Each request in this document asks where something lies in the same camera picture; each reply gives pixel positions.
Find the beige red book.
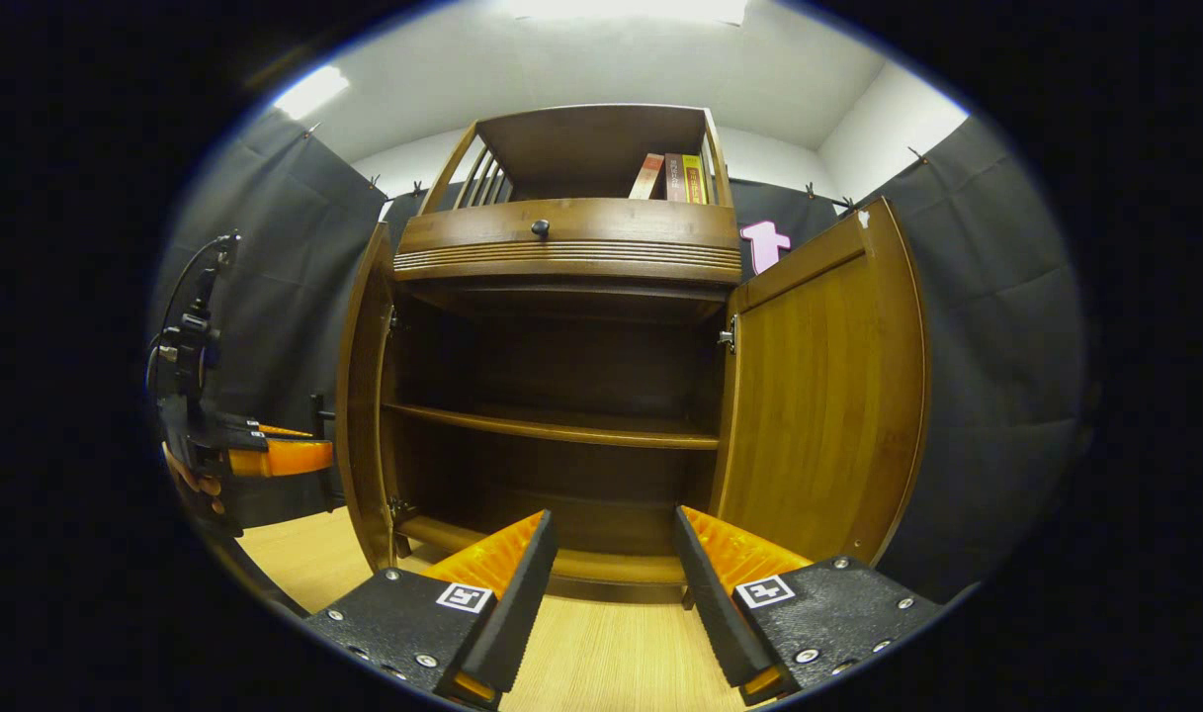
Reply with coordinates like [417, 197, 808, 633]
[629, 153, 666, 201]

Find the wooden shoe cabinet door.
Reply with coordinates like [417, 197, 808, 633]
[710, 196, 930, 570]
[336, 222, 396, 573]

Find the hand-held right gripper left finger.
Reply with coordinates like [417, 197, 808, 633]
[304, 509, 559, 708]

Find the ceiling light panel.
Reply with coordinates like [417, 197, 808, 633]
[502, 0, 750, 26]
[273, 65, 350, 122]

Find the wooden cabinet drawer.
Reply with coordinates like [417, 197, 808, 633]
[395, 198, 742, 283]

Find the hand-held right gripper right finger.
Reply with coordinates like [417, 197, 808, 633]
[672, 505, 943, 706]

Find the wooden inner shelf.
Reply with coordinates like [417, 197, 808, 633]
[384, 400, 721, 451]

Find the black backdrop cloth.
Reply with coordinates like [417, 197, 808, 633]
[151, 109, 1086, 604]

